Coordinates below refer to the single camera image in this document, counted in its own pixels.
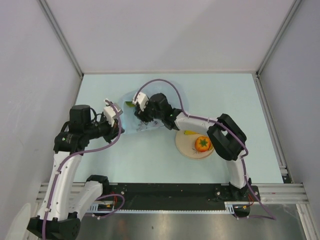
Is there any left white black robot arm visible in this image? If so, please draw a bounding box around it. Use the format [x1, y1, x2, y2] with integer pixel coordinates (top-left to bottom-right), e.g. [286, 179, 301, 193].
[27, 100, 124, 240]

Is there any white slotted cable duct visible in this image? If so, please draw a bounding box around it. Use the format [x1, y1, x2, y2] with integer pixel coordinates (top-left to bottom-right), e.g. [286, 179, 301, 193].
[46, 201, 237, 215]

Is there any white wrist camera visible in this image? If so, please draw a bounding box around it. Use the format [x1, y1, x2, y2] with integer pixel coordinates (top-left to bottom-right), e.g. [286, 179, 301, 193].
[132, 91, 149, 112]
[103, 98, 123, 127]

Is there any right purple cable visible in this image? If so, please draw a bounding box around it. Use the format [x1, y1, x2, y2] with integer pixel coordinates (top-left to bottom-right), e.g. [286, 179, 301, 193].
[132, 79, 277, 221]

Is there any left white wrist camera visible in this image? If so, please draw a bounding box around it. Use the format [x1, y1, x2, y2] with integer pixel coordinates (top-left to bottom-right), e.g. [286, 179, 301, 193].
[103, 98, 123, 127]

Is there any round beige ceramic plate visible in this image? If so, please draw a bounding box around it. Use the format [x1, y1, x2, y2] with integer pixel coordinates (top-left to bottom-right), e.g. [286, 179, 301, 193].
[175, 131, 215, 160]

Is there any right aluminium corner post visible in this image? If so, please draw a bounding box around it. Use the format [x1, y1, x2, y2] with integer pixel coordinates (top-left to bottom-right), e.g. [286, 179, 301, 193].
[255, 0, 304, 78]

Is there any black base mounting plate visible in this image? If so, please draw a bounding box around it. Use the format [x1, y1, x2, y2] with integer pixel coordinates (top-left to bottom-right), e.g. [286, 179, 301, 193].
[96, 183, 260, 217]

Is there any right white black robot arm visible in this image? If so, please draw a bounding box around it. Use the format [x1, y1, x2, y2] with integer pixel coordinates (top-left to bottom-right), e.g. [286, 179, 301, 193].
[132, 92, 249, 201]

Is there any fake orange persimmon fruit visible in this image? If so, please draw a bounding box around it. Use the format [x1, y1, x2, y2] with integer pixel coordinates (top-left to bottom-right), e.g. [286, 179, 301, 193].
[194, 136, 213, 153]

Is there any left aluminium corner post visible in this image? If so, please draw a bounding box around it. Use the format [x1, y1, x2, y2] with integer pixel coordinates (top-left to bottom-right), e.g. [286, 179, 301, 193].
[37, 0, 84, 80]

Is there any aluminium front frame rail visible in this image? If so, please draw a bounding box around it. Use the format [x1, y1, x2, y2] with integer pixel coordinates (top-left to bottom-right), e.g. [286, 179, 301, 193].
[35, 182, 309, 204]

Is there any fake yellow banana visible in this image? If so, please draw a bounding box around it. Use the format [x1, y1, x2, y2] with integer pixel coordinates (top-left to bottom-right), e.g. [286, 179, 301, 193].
[184, 130, 204, 137]

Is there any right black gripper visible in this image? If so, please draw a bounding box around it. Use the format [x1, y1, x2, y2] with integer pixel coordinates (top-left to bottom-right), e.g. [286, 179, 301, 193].
[135, 98, 164, 125]

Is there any light blue plastic bag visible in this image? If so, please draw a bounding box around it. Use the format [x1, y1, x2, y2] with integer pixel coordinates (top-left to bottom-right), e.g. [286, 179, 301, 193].
[117, 79, 188, 134]

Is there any aluminium corner post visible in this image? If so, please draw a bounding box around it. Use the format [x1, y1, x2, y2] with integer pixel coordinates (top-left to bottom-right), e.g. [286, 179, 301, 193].
[37, 0, 84, 80]
[255, 0, 304, 78]

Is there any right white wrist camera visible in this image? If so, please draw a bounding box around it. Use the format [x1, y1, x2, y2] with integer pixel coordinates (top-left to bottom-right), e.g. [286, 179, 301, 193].
[132, 91, 149, 112]

